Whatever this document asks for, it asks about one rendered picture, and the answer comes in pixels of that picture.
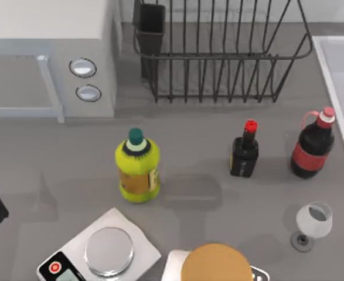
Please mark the yellow-green bottle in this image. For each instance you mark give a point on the yellow-green bottle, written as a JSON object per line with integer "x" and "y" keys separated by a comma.
{"x": 138, "y": 172}

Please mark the small black square bottle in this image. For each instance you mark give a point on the small black square bottle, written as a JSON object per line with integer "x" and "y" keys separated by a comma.
{"x": 244, "y": 158}

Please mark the small microwave knob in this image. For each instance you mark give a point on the small microwave knob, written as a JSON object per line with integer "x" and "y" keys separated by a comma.
{"x": 88, "y": 93}

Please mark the large microwave knob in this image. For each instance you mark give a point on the large microwave knob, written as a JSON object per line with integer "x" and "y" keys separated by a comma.
{"x": 82, "y": 67}

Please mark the black cutlery holder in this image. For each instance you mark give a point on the black cutlery holder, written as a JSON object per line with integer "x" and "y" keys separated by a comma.
{"x": 149, "y": 26}

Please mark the white kitchen scale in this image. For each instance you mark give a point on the white kitchen scale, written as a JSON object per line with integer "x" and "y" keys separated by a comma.
{"x": 107, "y": 248}

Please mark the pale microwave oven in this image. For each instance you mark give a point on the pale microwave oven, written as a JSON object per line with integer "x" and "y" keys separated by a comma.
{"x": 81, "y": 35}

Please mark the dark red-label bottle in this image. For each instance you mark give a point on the dark red-label bottle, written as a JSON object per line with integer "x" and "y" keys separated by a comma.
{"x": 312, "y": 149}

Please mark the clear wine glass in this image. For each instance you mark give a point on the clear wine glass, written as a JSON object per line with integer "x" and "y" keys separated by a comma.
{"x": 313, "y": 222}

